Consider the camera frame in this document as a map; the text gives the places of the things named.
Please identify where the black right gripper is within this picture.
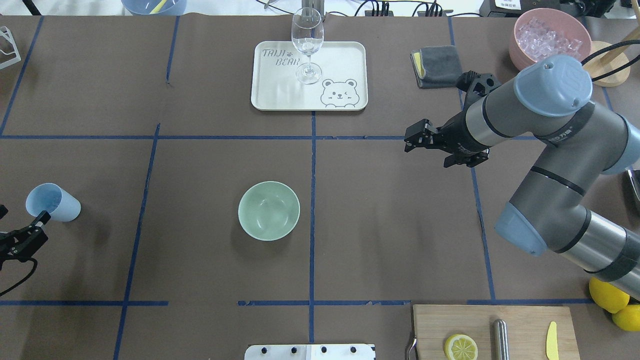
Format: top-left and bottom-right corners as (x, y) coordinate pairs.
(404, 71), (502, 168)

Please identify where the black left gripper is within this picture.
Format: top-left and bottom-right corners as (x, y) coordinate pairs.
(0, 210), (51, 269)

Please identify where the light blue plastic cup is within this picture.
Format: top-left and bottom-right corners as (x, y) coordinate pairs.
(25, 183), (82, 223)

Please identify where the mint green bowl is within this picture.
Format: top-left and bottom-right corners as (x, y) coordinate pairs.
(237, 181), (301, 242)

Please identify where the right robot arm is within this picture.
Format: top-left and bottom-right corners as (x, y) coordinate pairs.
(404, 54), (640, 299)

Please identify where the pink bowl with ice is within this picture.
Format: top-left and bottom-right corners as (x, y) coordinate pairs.
(509, 7), (592, 70)

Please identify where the metal ice scoop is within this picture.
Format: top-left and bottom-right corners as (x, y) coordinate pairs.
(626, 169), (640, 214)

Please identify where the blue bowl with fork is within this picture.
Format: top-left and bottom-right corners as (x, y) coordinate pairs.
(121, 0), (188, 16)

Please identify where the grey folded cloth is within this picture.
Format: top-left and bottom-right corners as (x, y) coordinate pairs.
(410, 45), (463, 89)

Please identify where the cream bear tray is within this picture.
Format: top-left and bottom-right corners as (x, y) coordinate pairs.
(250, 41), (369, 111)

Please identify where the clear wine glass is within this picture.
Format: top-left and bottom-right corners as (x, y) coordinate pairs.
(291, 7), (325, 85)

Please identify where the wooden cutting board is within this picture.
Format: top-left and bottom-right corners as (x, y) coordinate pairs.
(413, 304), (581, 360)

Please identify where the half lemon slice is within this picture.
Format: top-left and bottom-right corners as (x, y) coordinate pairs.
(443, 333), (479, 360)

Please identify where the yellow plastic knife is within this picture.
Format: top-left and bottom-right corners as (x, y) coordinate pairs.
(545, 321), (560, 360)

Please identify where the yellow lemon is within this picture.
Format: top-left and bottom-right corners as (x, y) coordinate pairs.
(588, 276), (631, 314)
(611, 304), (640, 332)

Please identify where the metal handle knife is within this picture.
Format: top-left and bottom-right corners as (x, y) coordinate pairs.
(493, 318), (510, 360)

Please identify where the white wire cup rack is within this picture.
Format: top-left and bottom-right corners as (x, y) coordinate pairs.
(0, 26), (22, 70)

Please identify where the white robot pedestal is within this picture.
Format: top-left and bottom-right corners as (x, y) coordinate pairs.
(244, 343), (377, 360)

